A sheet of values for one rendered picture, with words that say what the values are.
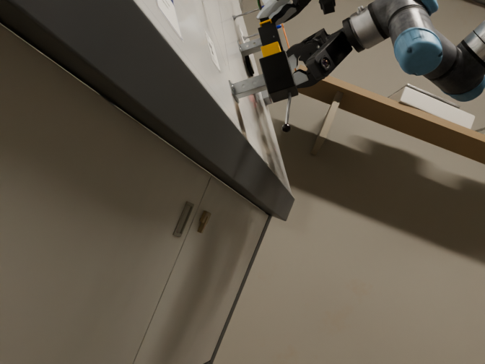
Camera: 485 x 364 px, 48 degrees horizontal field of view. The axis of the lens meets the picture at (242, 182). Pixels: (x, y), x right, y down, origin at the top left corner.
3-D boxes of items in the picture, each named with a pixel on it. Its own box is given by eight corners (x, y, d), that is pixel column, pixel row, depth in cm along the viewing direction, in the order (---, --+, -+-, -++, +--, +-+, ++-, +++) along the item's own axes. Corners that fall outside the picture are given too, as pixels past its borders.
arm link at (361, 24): (385, 44, 103) (364, 6, 100) (363, 55, 105) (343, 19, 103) (386, 34, 109) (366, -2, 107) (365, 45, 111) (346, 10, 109)
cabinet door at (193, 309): (213, 361, 136) (271, 216, 139) (118, 412, 83) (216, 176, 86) (203, 357, 136) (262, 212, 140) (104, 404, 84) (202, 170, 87)
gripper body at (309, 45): (317, 71, 118) (366, 42, 112) (311, 83, 111) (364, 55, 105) (299, 40, 116) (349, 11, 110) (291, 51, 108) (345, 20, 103)
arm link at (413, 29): (465, 67, 94) (449, 28, 101) (427, 35, 89) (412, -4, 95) (427, 94, 99) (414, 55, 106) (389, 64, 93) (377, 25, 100)
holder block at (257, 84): (244, 141, 83) (306, 121, 81) (225, 69, 86) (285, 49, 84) (250, 147, 87) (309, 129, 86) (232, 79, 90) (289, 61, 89)
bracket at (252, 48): (239, 49, 117) (261, 42, 116) (237, 40, 118) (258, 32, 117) (244, 61, 121) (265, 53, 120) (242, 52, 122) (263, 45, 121)
